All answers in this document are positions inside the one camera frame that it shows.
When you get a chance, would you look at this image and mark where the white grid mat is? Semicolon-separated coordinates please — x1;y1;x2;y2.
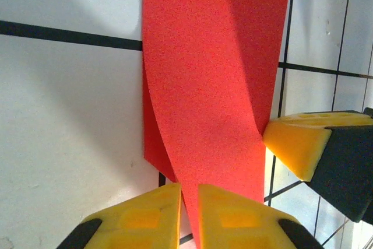
0;0;373;249

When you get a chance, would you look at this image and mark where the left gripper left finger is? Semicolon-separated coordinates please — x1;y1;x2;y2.
57;183;183;249

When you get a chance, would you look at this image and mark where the red paper sheet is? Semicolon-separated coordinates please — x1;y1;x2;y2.
142;0;293;249

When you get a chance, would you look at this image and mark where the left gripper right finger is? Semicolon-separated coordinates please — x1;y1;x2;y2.
198;184;324;249

